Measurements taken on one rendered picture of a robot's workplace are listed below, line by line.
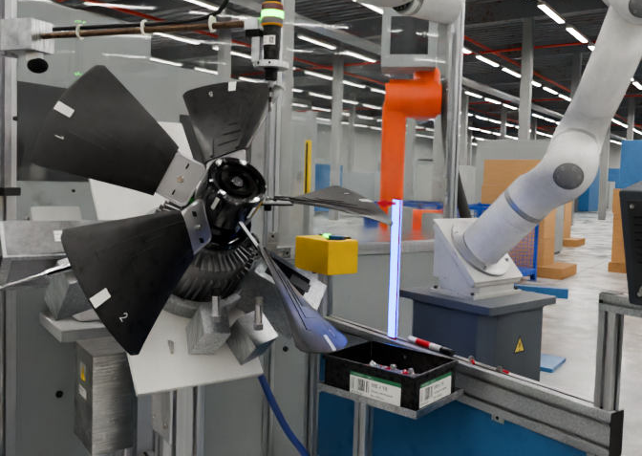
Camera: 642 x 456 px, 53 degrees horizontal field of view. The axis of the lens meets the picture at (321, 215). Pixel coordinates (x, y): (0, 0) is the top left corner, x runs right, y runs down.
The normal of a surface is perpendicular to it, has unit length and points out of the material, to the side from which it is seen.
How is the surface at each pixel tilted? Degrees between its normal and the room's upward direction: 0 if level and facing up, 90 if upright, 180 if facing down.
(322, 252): 90
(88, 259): 76
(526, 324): 90
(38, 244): 50
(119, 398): 90
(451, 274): 90
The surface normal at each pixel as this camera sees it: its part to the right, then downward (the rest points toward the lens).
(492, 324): -0.09, 0.05
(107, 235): 0.72, -0.18
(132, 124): 0.20, -0.11
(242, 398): 0.57, 0.06
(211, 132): -0.32, -0.54
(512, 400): -0.82, 0.00
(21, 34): -0.34, 0.04
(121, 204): 0.46, -0.59
